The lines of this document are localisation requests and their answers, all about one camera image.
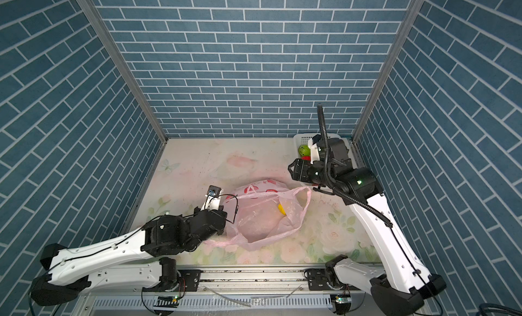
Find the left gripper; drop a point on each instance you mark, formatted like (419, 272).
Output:
(224, 216)

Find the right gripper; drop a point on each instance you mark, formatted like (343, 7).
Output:
(300, 170)

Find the light green bumpy fruit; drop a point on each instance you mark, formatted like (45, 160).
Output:
(304, 151)

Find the white perforated plastic basket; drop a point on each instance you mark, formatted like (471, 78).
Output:
(303, 139)

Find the pink plastic bag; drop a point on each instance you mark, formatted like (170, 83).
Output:
(254, 220)

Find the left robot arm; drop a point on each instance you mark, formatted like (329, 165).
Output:
(143, 258)

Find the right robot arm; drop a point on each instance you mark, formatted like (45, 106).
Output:
(363, 194)

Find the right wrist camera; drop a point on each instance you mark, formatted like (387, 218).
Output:
(316, 145)

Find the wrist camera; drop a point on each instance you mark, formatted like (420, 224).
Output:
(212, 198)
(316, 145)

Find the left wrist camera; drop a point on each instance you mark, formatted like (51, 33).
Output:
(212, 198)

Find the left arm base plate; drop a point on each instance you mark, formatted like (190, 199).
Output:
(186, 281)

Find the aluminium front rail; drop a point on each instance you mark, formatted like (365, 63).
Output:
(253, 281)

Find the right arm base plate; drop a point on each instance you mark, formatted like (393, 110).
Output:
(319, 279)

